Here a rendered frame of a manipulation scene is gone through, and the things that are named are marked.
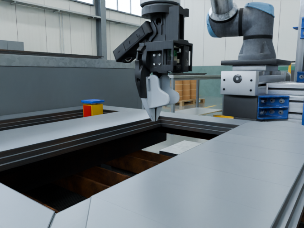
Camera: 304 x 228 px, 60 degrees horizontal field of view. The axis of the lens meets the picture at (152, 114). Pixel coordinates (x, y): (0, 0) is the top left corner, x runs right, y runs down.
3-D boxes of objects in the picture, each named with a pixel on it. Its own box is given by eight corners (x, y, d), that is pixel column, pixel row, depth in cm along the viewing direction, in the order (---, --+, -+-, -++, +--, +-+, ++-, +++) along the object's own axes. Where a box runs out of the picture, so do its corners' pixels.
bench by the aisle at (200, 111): (173, 135, 423) (173, 73, 408) (141, 129, 469) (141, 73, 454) (225, 120, 555) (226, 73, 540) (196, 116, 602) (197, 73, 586)
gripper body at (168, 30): (171, 75, 45) (172, 0, 43) (133, 74, 50) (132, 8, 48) (192, 74, 51) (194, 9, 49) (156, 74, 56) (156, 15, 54)
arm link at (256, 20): (273, 34, 103) (276, -3, 101) (237, 35, 109) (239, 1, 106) (273, 37, 114) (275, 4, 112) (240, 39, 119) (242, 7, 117)
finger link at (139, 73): (141, 98, 49) (140, 49, 47) (135, 98, 49) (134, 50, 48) (156, 97, 52) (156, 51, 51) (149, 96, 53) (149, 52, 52)
